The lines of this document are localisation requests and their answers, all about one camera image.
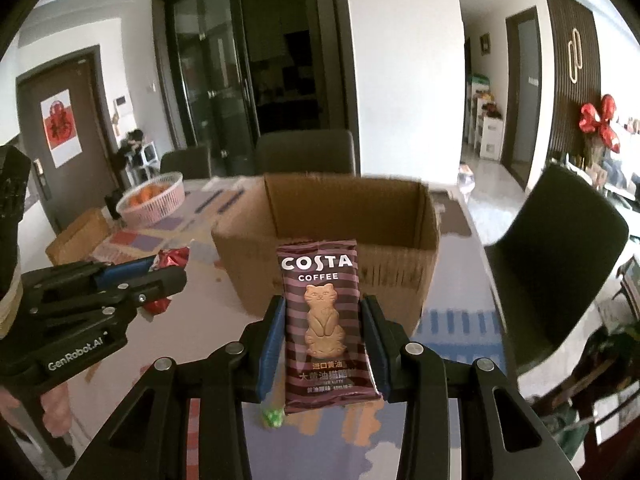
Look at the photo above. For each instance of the colourful patterned table mat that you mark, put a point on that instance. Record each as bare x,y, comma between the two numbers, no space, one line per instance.
210,320

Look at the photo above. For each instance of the pink plastic basket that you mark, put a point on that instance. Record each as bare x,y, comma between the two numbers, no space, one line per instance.
155,210

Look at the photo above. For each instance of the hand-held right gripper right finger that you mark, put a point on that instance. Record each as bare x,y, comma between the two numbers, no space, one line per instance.
375,355

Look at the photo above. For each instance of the red foil balloon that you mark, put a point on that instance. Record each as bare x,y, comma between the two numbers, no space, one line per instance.
600,122

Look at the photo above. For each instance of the dark glass sliding door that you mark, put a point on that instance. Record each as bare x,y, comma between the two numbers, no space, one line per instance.
250,60

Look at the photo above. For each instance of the woven tissue box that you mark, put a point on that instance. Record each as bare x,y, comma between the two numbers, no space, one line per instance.
77,240

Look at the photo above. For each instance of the white hallway shelf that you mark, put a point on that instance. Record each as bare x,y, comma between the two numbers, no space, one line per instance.
489,130

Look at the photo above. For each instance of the small framed wall picture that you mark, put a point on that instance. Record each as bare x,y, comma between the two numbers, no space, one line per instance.
484,44

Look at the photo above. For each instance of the pile of oranges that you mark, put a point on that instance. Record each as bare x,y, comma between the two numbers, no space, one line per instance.
150,195

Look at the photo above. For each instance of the red paper door poster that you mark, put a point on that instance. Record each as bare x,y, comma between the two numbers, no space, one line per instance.
61,127

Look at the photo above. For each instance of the wooden chair with clothes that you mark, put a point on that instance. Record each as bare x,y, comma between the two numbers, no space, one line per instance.
610,350

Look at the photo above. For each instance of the dark wooden door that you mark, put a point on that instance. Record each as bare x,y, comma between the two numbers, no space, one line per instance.
95,110

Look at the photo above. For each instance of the brown cardboard box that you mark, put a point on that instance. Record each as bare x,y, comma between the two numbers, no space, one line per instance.
340,220

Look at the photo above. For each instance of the black holder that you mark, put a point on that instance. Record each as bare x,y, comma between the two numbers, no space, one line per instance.
114,206

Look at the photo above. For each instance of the small white cabinet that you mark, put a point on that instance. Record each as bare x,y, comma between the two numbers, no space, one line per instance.
147,157

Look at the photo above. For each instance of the green wrapped candy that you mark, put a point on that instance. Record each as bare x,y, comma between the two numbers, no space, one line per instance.
272,418

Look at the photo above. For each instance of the dark framed hallway door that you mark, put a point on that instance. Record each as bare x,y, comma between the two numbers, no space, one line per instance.
524,95

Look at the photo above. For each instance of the dark figure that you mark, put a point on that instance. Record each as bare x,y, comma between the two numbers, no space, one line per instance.
127,147

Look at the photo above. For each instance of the shiny red snack packet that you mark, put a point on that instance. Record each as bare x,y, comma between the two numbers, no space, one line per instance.
172,259

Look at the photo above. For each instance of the brown striped biscuit packet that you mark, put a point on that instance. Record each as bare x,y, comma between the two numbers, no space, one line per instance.
325,320

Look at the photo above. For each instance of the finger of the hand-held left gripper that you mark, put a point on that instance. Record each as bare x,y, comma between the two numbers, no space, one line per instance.
160,282
125,267

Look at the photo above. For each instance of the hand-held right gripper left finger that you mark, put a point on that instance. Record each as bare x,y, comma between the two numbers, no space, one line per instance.
269,355

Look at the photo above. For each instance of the dark slatted wall panel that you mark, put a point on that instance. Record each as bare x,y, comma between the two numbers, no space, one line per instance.
560,100

